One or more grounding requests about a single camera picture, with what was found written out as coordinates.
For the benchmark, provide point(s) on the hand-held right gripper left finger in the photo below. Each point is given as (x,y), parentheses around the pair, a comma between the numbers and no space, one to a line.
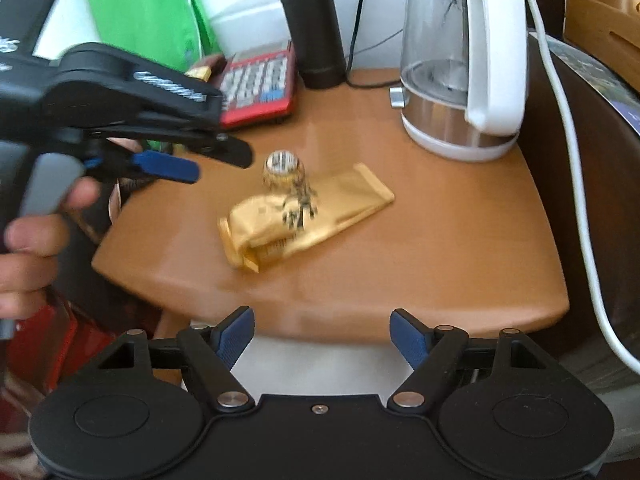
(235,336)

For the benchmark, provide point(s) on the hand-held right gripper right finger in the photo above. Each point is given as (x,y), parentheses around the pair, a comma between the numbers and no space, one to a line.
(407,338)

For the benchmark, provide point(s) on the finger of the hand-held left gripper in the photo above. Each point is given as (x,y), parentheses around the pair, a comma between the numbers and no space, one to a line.
(165,166)
(232,150)

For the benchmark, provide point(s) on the gold foil packet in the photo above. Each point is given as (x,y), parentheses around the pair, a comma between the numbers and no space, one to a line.
(345,197)

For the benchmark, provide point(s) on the person's left hand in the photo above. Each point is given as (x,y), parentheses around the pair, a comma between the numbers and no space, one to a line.
(30,260)

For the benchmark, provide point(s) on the red calculator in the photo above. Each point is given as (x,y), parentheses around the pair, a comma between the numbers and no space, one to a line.
(260,85)

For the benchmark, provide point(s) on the wooden nightstand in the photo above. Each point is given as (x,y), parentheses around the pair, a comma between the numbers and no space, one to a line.
(425,260)

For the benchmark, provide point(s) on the small brown gold box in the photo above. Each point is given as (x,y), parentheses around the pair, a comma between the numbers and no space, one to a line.
(202,71)

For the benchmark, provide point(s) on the small dark speckled object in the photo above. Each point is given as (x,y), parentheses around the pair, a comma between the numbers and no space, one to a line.
(301,207)

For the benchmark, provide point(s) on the green paper bag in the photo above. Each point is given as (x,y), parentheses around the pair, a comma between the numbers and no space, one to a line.
(140,10)

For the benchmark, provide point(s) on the black thermos flask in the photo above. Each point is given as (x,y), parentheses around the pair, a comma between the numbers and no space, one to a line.
(310,35)

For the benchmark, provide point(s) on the red gift bag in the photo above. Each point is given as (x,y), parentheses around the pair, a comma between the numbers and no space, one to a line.
(50,350)

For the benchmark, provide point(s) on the dark brown cabinet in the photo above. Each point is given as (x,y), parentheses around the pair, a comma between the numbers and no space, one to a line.
(560,200)

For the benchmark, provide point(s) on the wooden storage box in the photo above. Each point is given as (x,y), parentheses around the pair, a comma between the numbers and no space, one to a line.
(600,30)

